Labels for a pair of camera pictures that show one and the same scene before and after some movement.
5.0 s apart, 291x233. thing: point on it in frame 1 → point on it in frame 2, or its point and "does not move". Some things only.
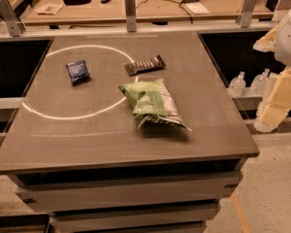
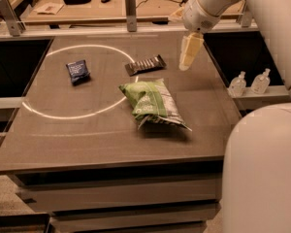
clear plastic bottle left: [237, 85] does not move
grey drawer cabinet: [169, 194] does not move
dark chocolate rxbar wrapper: [145, 65] does not move
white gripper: [289, 38] → [196, 16]
